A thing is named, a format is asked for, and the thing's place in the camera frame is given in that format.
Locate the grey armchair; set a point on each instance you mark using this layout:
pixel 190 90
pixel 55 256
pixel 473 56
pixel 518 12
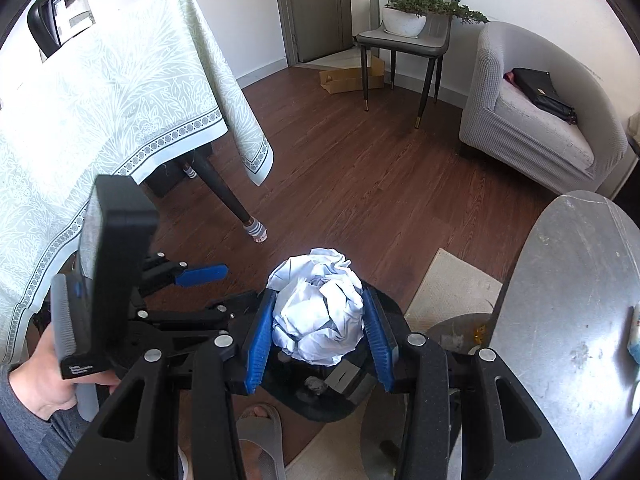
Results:
pixel 500 125

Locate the grey dining chair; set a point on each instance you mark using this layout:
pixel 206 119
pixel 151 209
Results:
pixel 400 43

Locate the person's left hand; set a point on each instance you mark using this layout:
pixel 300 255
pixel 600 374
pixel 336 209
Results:
pixel 42 385

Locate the grey slipper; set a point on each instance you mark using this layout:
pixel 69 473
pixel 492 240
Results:
pixel 262 440

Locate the flat cardboard box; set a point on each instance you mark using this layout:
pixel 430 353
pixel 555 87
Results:
pixel 345 80

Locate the person's grey trousers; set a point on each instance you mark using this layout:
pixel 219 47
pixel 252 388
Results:
pixel 30 440

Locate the white paper ball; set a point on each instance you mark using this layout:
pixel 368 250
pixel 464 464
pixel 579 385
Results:
pixel 315 310

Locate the beige floor mat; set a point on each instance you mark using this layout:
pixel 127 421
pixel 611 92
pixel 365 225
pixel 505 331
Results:
pixel 450 285

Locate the table with patterned cloth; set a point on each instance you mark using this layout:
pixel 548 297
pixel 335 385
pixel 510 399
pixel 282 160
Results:
pixel 100 125

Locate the grey green door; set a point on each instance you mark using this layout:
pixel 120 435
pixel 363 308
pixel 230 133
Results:
pixel 320 10

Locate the black table leg with sock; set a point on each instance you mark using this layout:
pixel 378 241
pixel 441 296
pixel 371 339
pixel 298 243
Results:
pixel 225 187

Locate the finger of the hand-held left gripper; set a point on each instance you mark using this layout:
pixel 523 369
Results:
pixel 202 275
pixel 200 319

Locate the black glossy chair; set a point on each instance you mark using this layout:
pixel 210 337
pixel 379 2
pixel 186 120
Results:
pixel 40 25

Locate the pink cloth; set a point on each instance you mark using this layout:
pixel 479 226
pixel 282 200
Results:
pixel 509 76

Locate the blue white wipes packet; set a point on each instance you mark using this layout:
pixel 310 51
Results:
pixel 635 332

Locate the black handbag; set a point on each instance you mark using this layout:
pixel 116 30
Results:
pixel 540 90

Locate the black trash bin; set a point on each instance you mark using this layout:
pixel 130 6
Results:
pixel 325 407

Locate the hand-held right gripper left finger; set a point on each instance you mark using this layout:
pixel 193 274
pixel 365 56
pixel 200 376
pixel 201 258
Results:
pixel 260 340

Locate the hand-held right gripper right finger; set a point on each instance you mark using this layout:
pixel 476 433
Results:
pixel 380 340

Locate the potted plant in white pot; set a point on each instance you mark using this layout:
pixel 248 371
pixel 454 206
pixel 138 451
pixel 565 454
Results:
pixel 404 22

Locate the person's bare foot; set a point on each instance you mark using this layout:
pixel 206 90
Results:
pixel 256 411

